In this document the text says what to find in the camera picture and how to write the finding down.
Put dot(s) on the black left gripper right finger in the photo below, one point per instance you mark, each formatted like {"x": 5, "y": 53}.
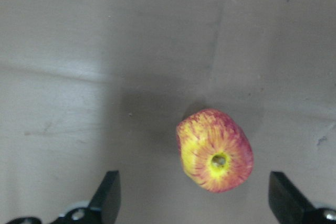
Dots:
{"x": 290, "y": 205}

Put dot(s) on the red yellow striped apple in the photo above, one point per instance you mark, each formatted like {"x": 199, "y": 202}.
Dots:
{"x": 214, "y": 150}

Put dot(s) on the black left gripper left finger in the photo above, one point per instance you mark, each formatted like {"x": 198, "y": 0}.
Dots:
{"x": 102, "y": 208}

